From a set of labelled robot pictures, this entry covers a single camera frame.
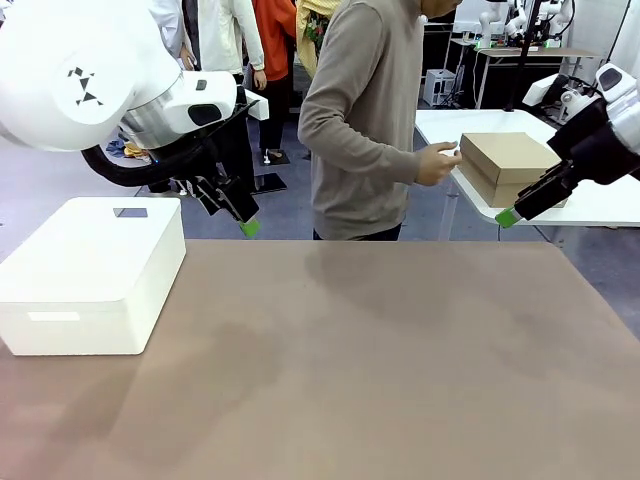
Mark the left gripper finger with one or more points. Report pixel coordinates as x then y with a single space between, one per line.
210 197
240 205

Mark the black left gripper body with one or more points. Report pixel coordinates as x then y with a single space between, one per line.
210 160

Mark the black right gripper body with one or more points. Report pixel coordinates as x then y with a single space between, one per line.
590 145

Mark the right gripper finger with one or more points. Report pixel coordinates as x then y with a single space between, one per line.
545 197
542 177

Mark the brown cardboard shoe box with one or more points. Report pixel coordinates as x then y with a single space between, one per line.
500 150

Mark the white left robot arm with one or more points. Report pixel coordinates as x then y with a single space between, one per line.
60 75

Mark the person's right forearm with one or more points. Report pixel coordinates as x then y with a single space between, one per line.
370 155

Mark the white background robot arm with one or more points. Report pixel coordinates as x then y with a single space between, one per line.
552 15
487 22

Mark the white storage box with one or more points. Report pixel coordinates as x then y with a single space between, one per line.
90 260

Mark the person's right hand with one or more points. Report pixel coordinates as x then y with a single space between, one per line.
435 165

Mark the pile of colourful clothes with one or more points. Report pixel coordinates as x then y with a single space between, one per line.
132 150

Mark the brown topped background table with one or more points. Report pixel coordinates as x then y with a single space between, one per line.
545 52

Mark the white side table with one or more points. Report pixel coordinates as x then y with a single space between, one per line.
450 125

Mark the black stand pole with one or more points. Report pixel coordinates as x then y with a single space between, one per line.
522 55

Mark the white hanging cloth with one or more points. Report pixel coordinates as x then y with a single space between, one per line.
627 30

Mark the person in white jacket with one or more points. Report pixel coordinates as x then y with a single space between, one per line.
220 30

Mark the person in orange top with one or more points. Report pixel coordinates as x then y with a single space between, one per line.
272 40

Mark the yellow patterned cloth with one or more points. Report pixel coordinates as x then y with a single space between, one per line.
307 45

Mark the person in beige sweater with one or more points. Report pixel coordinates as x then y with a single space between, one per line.
360 100

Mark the black floor base plate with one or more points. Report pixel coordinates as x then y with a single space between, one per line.
272 182

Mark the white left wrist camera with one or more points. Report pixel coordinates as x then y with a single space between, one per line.
257 107

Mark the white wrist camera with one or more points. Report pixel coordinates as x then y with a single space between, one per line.
257 107
537 92

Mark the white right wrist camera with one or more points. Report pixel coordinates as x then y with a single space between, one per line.
537 92

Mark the white open frame cabinet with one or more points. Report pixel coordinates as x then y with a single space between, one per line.
440 87

